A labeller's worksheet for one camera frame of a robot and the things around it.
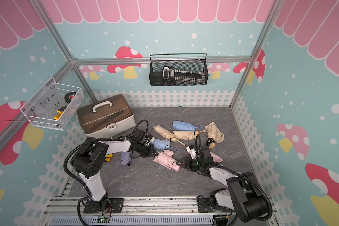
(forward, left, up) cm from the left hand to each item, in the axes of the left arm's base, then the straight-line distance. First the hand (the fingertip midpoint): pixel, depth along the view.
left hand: (157, 156), depth 91 cm
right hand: (-6, -14, +4) cm, 16 cm away
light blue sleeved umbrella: (+6, -2, +4) cm, 8 cm away
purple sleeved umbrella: (-4, +19, +3) cm, 20 cm away
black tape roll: (+21, +49, +33) cm, 63 cm away
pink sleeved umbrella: (-3, -6, +3) cm, 7 cm away
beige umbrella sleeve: (+18, -39, +3) cm, 43 cm away
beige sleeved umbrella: (+15, -20, +2) cm, 25 cm away
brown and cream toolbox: (+20, +33, +14) cm, 41 cm away
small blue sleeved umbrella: (+23, -16, +4) cm, 28 cm away
